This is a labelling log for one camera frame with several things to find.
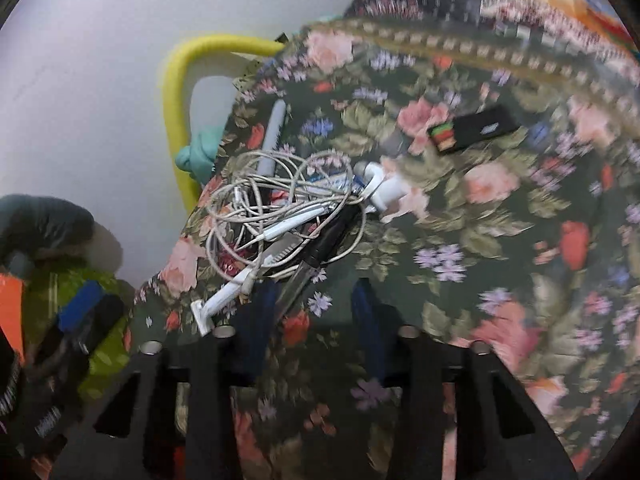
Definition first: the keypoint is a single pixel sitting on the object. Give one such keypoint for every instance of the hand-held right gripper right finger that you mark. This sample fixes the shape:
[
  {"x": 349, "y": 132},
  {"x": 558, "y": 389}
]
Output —
[{"x": 367, "y": 320}]

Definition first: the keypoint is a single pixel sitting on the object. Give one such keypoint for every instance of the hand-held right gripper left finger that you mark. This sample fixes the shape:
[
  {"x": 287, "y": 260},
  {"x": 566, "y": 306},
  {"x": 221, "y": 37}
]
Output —
[{"x": 262, "y": 310}]

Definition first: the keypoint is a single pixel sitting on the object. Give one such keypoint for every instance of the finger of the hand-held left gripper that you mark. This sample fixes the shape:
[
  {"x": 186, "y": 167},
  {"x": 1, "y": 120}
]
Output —
[
  {"x": 80, "y": 305},
  {"x": 105, "y": 317}
]

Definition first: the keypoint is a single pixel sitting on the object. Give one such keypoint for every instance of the green plastic bag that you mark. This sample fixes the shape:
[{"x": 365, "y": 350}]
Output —
[{"x": 45, "y": 290}]

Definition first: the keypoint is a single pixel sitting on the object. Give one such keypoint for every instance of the white plastic razor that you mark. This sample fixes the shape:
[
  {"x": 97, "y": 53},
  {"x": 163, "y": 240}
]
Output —
[{"x": 220, "y": 300}]

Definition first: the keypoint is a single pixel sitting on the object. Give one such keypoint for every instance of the silver ridged clip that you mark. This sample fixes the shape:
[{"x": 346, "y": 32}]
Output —
[{"x": 282, "y": 252}]

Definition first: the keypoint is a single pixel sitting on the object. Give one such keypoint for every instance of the orange red sheet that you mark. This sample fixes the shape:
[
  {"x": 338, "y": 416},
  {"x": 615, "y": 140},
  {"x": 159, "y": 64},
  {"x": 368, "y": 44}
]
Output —
[{"x": 10, "y": 310}]

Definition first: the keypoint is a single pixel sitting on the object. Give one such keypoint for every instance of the dark cloth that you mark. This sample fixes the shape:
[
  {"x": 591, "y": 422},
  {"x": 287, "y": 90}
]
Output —
[{"x": 45, "y": 225}]

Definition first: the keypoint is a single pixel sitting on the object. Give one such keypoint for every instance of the floral printed blanket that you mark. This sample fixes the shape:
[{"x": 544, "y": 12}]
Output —
[{"x": 450, "y": 260}]

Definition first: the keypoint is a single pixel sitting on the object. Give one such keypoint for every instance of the white earbud charger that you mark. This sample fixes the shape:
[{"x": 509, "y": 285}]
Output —
[{"x": 387, "y": 190}]

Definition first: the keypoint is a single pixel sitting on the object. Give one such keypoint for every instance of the blue white tube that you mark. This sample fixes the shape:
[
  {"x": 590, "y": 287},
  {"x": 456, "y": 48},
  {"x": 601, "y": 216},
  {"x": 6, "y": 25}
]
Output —
[{"x": 330, "y": 181}]

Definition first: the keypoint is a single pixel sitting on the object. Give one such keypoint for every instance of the teal plastic stool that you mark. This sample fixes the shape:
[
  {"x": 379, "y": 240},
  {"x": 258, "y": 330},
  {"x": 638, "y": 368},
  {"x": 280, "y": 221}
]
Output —
[{"x": 200, "y": 152}]

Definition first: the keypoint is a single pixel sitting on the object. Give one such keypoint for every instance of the grey marker pen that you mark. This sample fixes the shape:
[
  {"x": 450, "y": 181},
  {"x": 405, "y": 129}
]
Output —
[{"x": 274, "y": 130}]

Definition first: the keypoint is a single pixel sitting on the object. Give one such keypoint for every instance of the black packet with striped end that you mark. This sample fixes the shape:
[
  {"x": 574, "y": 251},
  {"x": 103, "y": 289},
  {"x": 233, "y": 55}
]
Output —
[{"x": 480, "y": 127}]

